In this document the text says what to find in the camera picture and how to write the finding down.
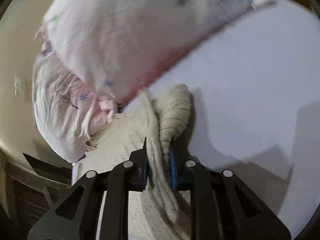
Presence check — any beige knitted garment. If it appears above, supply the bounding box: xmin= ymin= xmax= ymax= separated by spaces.
xmin=78 ymin=85 xmax=192 ymax=239

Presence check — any dark bedside furniture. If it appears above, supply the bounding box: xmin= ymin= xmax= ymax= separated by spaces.
xmin=4 ymin=153 xmax=72 ymax=235

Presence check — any pink patterned pillow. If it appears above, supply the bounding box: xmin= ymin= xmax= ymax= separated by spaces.
xmin=32 ymin=0 xmax=275 ymax=163

